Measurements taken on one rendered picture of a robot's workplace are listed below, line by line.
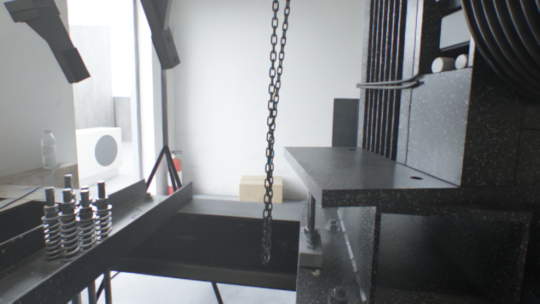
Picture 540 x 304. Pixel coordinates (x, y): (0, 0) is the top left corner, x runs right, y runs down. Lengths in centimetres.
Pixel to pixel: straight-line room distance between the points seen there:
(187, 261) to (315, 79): 219
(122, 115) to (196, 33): 518
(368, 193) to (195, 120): 275
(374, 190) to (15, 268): 76
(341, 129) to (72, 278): 90
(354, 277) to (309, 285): 10
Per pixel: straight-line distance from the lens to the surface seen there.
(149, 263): 123
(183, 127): 318
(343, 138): 109
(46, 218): 81
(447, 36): 65
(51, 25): 43
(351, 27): 299
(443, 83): 60
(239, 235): 105
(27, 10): 44
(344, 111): 108
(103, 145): 413
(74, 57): 44
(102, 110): 774
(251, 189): 266
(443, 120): 59
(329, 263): 70
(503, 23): 49
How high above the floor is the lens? 104
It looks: 7 degrees down
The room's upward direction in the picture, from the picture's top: 1 degrees clockwise
